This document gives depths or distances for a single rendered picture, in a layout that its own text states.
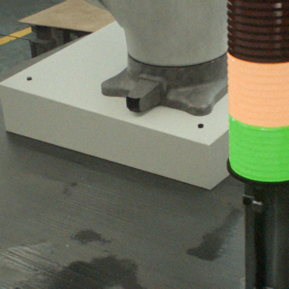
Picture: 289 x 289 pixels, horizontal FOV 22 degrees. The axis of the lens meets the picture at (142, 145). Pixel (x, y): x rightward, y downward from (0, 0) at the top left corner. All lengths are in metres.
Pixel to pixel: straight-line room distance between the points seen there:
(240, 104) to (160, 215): 0.45
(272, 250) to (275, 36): 0.18
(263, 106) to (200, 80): 0.55
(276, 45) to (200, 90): 0.57
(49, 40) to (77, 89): 2.30
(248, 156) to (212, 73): 0.54
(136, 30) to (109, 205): 0.25
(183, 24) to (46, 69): 0.29
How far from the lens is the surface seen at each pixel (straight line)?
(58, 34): 3.44
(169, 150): 1.01
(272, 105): 0.51
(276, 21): 0.49
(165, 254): 0.87
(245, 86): 0.51
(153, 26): 1.02
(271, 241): 0.58
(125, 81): 1.10
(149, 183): 1.02
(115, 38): 1.31
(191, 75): 1.05
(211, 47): 1.05
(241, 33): 0.50
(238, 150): 0.53
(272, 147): 0.52
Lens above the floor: 1.29
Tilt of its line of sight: 26 degrees down
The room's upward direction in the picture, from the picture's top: 4 degrees counter-clockwise
